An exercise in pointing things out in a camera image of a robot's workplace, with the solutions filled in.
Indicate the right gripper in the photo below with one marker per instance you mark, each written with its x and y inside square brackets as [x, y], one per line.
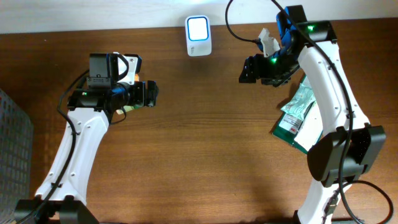
[255, 67]

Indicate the white tube gold cap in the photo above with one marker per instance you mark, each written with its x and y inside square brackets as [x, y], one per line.
[311, 129]

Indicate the orange tissue pack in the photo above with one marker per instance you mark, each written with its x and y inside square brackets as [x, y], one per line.
[136, 77]

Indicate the teal snack packet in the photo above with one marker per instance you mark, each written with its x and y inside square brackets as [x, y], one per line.
[299, 104]

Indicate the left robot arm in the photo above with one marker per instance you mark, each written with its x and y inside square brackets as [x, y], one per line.
[110, 86]

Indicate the green white 3M bag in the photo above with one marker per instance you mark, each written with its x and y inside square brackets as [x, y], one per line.
[288, 127]

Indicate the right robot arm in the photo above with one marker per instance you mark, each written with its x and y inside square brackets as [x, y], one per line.
[350, 143]

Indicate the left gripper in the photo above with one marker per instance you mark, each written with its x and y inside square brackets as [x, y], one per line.
[147, 94]

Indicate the green lid jar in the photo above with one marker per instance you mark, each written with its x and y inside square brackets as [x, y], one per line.
[125, 109]

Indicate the grey plastic basket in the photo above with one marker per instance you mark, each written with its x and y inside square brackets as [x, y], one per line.
[16, 153]

